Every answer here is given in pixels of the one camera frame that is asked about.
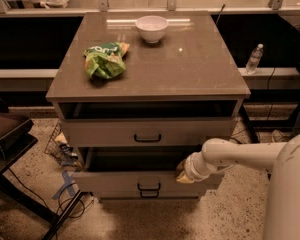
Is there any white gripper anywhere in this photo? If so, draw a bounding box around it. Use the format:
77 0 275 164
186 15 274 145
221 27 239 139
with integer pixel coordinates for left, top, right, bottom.
176 152 210 184

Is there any grey drawer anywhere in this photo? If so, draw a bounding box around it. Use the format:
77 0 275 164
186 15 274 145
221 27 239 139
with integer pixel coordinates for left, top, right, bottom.
61 118 236 147
94 191 204 200
74 146 223 194

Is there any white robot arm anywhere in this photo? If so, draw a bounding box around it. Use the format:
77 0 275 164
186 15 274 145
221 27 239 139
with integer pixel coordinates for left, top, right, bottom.
175 134 300 240

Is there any grey drawer cabinet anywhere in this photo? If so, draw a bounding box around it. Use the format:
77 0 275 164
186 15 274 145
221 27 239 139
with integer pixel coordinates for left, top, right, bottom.
45 11 252 202

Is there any black stand leg right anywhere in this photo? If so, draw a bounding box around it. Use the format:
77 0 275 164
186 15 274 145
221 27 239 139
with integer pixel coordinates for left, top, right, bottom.
239 106 259 143

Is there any grey sneaker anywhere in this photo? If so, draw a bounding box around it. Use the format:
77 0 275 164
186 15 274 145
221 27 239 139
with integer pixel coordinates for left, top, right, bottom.
271 130 291 143

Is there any green chip bag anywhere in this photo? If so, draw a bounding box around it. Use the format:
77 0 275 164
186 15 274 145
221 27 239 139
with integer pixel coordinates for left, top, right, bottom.
83 42 130 79

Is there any clear plastic water bottle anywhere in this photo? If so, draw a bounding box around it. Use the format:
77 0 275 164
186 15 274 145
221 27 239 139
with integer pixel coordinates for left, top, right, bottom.
245 44 264 74

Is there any white ceramic bowl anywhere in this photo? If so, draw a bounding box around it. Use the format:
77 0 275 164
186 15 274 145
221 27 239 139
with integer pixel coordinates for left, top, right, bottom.
135 15 168 44

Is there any dark chair at left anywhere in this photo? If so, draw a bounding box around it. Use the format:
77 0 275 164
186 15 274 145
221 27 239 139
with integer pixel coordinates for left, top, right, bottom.
0 99 84 240

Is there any wire basket with items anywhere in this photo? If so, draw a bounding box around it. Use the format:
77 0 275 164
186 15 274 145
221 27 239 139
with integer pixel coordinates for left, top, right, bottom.
44 123 80 167

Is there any black cable on floor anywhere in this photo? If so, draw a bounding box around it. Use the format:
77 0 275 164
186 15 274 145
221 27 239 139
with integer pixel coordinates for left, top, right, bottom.
8 167 95 220

